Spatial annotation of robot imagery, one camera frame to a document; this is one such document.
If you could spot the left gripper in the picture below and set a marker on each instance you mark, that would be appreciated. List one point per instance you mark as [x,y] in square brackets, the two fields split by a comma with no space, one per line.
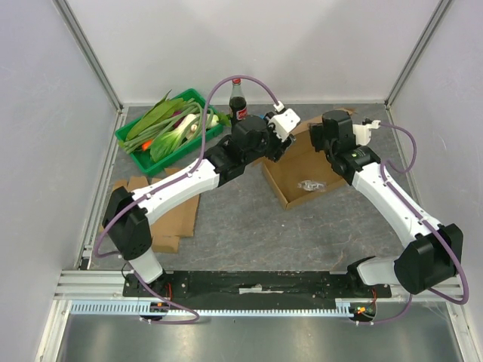
[281,147]

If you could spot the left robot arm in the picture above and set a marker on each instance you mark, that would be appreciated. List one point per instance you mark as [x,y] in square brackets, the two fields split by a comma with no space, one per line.
[129,215]

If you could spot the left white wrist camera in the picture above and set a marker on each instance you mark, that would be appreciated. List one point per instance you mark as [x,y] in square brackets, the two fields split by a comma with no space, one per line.
[284,121]

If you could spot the green plastic tray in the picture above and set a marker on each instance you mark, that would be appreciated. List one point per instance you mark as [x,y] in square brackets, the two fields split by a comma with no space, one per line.
[143,160]

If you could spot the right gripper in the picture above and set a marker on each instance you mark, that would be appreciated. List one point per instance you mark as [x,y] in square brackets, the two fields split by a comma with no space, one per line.
[315,135]

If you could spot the small flat cardboard box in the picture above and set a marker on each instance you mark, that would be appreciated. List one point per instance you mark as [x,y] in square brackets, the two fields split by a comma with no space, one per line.
[171,227]

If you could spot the long green beans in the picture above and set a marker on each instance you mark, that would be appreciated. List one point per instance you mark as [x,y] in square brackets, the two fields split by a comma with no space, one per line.
[190,107]

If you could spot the aluminium frame rail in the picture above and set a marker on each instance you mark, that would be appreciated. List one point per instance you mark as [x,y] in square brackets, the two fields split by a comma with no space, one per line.
[75,28]

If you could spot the large green leaf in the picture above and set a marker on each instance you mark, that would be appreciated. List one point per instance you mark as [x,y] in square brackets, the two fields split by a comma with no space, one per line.
[163,109]

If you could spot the bok choy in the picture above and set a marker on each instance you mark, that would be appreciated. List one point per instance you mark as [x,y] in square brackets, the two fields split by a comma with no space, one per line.
[168,142]

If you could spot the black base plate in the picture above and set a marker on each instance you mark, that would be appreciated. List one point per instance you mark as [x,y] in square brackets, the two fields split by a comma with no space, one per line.
[180,284]

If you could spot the cola glass bottle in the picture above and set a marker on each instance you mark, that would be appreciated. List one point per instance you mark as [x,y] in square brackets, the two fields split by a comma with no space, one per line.
[237,103]

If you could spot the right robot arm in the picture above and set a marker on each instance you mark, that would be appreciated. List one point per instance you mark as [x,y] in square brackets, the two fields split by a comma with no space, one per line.
[432,251]

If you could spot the large cardboard box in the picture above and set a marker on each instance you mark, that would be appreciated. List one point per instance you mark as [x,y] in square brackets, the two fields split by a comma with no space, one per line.
[299,163]

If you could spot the white round pads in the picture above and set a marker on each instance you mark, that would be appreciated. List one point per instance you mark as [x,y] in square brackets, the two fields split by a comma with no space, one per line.
[311,186]

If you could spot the orange carrot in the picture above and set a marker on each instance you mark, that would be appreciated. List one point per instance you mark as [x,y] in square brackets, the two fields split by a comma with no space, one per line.
[146,145]

